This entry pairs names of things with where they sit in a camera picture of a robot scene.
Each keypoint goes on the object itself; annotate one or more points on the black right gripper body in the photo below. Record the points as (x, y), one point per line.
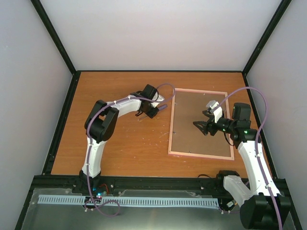
(213, 130)

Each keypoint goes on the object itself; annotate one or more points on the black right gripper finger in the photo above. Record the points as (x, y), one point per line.
(201, 123)
(203, 128)

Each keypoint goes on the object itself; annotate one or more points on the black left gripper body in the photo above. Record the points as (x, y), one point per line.
(148, 112)

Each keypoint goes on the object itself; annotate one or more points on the red blue screwdriver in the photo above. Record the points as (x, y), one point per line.
(163, 107)

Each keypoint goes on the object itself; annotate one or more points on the pink wooden photo frame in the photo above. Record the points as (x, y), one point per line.
(185, 138)

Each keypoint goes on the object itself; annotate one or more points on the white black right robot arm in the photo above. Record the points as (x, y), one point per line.
(262, 206)

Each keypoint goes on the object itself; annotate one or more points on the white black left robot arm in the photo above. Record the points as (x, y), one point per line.
(102, 119)

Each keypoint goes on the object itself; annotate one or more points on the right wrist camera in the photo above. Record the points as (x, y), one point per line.
(215, 109)

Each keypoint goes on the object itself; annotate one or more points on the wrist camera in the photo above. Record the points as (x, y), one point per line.
(215, 109)
(157, 99)

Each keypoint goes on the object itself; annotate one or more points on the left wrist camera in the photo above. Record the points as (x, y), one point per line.
(157, 99)

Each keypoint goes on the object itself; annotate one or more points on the light blue cable duct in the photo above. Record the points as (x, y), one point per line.
(129, 201)

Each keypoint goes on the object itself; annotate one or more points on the black enclosure frame post right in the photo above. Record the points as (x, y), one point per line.
(281, 9)

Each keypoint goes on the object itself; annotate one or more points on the black enclosure frame post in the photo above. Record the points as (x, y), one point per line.
(281, 9)
(39, 8)

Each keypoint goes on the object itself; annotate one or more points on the black enclosure frame post left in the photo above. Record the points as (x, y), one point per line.
(39, 8)

